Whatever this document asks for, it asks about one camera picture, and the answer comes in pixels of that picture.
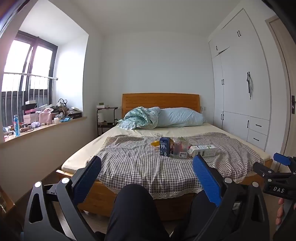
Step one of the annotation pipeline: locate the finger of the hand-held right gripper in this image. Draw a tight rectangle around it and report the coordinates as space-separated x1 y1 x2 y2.
273 152 296 167
252 162 278 180

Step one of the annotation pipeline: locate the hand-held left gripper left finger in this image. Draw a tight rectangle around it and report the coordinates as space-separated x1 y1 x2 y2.
23 156 102 241

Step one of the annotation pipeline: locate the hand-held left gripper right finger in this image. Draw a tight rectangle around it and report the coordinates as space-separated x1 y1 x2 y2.
192 154 270 241

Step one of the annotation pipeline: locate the white green food pouch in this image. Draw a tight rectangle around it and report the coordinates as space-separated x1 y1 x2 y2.
188 145 217 158

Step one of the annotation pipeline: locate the clear plastic bag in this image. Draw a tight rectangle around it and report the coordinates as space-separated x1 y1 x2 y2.
170 137 192 159

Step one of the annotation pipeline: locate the blue box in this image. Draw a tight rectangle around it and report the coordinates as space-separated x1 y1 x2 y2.
159 137 171 156

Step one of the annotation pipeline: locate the person's right hand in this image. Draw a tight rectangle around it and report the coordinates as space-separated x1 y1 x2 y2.
276 197 288 219

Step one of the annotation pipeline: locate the person's right leg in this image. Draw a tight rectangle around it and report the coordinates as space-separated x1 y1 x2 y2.
185 190 218 241

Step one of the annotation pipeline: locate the person's leg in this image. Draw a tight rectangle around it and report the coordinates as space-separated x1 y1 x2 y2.
185 190 218 241
105 184 171 241

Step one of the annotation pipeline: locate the brown checkered blanket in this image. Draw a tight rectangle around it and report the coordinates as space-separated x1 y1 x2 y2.
85 132 264 200

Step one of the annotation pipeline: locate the person's left leg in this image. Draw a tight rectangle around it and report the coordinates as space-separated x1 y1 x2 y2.
105 184 171 241

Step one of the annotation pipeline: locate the light blue pillow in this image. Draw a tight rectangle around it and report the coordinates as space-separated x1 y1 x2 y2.
157 107 207 127

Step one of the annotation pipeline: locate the cream bed sheet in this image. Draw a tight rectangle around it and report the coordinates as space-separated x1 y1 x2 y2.
61 123 271 173

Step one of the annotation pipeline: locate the pink bag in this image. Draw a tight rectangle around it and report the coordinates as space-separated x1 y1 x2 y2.
38 111 54 124

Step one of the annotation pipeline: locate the dark metal nightstand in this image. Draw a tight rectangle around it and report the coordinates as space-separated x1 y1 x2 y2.
97 107 119 137

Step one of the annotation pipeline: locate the floral green quilt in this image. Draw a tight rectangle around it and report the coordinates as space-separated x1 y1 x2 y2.
117 107 162 130

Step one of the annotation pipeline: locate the white wardrobe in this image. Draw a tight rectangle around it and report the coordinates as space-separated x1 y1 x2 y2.
208 8 272 151

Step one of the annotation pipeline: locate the blue bottle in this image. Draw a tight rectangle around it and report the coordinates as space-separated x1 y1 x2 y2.
13 115 21 136

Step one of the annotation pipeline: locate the windowsill clutter pile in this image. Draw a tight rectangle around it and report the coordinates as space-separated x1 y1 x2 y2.
2 98 83 139

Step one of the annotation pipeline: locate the white door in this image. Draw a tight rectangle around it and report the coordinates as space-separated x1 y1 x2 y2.
265 16 296 163

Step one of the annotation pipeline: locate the wooden headboard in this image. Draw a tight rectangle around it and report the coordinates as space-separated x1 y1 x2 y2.
55 93 272 220

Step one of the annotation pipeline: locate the metal window railing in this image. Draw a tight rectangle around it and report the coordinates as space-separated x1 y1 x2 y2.
1 72 58 126

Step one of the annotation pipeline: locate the dark framed window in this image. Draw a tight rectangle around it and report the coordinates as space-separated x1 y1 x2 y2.
0 30 58 127

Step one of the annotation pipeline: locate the dark strap on wardrobe handle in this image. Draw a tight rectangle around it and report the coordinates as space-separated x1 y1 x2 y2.
246 71 253 100

